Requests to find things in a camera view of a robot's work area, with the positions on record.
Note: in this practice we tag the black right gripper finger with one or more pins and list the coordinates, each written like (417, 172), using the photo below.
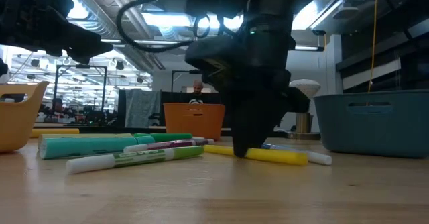
(254, 123)

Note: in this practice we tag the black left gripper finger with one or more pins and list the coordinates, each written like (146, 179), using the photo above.
(73, 43)

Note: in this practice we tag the yellow slim highlighter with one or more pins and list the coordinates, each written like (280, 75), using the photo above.
(281, 157)

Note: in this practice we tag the purple thin marker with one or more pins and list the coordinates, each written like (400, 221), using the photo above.
(206, 141)

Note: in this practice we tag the blue and white Expo marker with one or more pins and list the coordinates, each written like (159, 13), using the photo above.
(318, 158)

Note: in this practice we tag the light green Sharpie highlighter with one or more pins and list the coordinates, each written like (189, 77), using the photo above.
(83, 136)

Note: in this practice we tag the pink thin marker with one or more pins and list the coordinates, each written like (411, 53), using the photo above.
(157, 145)

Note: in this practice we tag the teal thick highlighter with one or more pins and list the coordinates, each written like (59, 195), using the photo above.
(87, 147)

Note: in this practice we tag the green and white thin marker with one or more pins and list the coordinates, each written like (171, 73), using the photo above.
(134, 158)

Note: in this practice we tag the person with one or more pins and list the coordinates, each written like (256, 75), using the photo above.
(197, 88)

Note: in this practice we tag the orange plastic bin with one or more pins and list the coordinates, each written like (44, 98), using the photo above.
(194, 123)

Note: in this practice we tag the long ceiling light strip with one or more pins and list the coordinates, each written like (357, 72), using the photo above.
(306, 48)

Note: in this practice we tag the white mushroom table lamp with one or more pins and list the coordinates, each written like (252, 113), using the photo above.
(306, 86)

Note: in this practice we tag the black room partition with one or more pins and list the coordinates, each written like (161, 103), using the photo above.
(174, 98)

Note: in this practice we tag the green Sharpie marker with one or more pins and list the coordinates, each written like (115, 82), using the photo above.
(167, 137)

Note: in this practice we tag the grey hanging cloth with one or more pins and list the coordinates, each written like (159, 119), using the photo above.
(142, 108)

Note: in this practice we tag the yellow plastic bin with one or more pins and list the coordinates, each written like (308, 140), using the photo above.
(20, 123)

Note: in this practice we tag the teal plastic bin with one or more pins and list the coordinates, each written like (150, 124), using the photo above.
(368, 130)

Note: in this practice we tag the black gantry frame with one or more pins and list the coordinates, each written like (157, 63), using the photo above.
(80, 66)

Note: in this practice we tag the black stand frame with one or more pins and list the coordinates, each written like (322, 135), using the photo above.
(181, 71)

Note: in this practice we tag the black aluminium table frame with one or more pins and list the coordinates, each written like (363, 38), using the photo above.
(100, 130)

